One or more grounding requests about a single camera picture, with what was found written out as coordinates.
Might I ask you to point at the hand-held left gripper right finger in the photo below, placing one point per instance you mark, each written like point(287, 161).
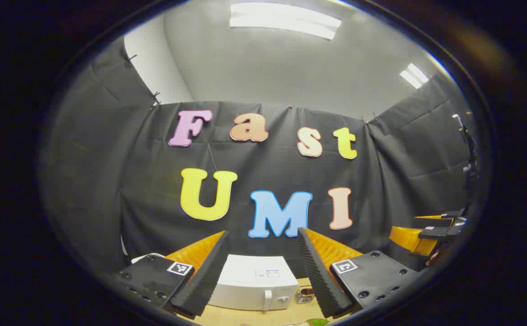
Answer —
point(320, 280)

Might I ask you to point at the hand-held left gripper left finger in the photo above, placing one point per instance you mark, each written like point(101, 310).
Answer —
point(209, 276)

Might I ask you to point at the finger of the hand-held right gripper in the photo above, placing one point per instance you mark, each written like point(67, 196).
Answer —
point(435, 233)
point(444, 216)

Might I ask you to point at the white microwave oven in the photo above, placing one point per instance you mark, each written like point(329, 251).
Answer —
point(249, 283)

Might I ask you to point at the toast sandwich with lettuce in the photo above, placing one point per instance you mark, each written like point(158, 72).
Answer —
point(317, 322)

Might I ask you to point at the metal mesh utensil holder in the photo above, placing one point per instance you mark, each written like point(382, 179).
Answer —
point(305, 295)

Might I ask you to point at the small ceiling light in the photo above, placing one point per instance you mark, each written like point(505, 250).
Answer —
point(413, 76)

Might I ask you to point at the black backdrop cloth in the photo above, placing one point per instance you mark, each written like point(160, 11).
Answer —
point(109, 181)

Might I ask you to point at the long ceiling light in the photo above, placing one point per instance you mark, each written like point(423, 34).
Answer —
point(286, 20)

